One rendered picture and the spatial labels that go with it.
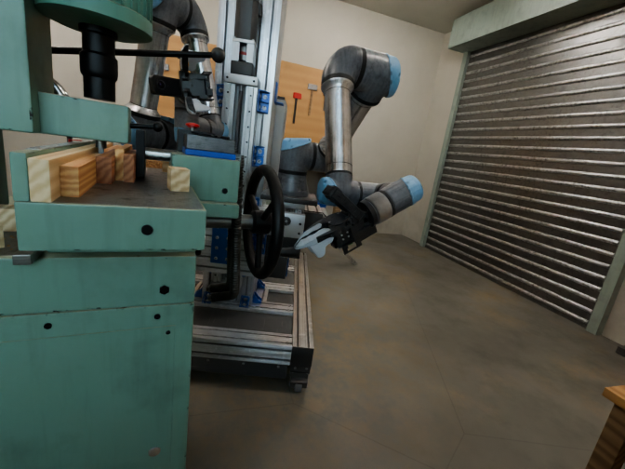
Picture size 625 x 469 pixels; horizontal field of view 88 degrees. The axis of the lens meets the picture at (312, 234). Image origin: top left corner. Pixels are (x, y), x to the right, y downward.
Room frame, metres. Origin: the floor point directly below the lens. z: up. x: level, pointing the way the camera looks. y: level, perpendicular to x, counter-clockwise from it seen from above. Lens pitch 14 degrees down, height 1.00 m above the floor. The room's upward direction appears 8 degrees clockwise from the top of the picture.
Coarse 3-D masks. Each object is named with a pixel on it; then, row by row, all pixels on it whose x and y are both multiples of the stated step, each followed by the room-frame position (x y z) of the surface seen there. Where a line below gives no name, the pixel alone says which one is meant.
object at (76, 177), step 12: (84, 156) 0.53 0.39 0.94; (60, 168) 0.40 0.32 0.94; (72, 168) 0.41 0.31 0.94; (84, 168) 0.44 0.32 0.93; (60, 180) 0.40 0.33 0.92; (72, 180) 0.40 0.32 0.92; (84, 180) 0.44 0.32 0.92; (96, 180) 0.53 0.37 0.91; (60, 192) 0.40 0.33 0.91; (72, 192) 0.40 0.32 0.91; (84, 192) 0.43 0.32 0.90
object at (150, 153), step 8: (136, 136) 0.62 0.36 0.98; (144, 136) 0.63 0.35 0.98; (136, 144) 0.62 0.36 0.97; (144, 144) 0.63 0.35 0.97; (136, 152) 0.62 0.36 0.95; (144, 152) 0.63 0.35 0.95; (152, 152) 0.67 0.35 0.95; (160, 152) 0.67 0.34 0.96; (168, 152) 0.68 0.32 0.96; (136, 160) 0.62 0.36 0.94; (144, 160) 0.64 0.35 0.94; (160, 160) 0.68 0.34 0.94; (168, 160) 0.68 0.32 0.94; (136, 168) 0.62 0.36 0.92; (144, 168) 0.64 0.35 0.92; (136, 176) 0.62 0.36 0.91
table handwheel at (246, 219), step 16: (256, 176) 0.84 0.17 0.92; (272, 176) 0.73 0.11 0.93; (256, 192) 0.90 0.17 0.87; (272, 192) 0.70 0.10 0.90; (256, 208) 0.83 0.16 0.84; (272, 208) 0.69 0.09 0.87; (208, 224) 0.72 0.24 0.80; (224, 224) 0.74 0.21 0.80; (256, 224) 0.76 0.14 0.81; (272, 224) 0.68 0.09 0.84; (256, 240) 0.79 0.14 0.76; (272, 240) 0.67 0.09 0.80; (256, 256) 0.78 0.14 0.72; (272, 256) 0.67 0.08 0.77; (256, 272) 0.75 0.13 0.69; (272, 272) 0.70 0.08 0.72
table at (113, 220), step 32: (96, 192) 0.46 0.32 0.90; (128, 192) 0.49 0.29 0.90; (160, 192) 0.53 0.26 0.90; (192, 192) 0.57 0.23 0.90; (32, 224) 0.35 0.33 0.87; (64, 224) 0.37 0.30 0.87; (96, 224) 0.38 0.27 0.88; (128, 224) 0.40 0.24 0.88; (160, 224) 0.42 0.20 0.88; (192, 224) 0.43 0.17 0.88
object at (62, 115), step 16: (48, 96) 0.58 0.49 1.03; (64, 96) 0.59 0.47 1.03; (48, 112) 0.58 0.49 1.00; (64, 112) 0.59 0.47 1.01; (80, 112) 0.60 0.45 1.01; (96, 112) 0.61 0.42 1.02; (112, 112) 0.62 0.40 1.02; (128, 112) 0.64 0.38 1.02; (48, 128) 0.58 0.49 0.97; (64, 128) 0.59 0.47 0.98; (80, 128) 0.60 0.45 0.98; (96, 128) 0.61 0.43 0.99; (112, 128) 0.62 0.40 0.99; (128, 128) 0.64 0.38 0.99; (96, 144) 0.63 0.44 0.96
